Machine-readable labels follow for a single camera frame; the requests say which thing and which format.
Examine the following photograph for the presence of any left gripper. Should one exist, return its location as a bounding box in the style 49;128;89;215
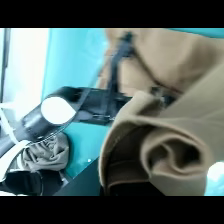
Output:
111;86;178;121

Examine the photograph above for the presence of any orange shirt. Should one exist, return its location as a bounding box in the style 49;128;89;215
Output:
97;28;224;197

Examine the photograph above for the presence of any brown garment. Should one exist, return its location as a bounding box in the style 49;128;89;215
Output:
20;132;70;173

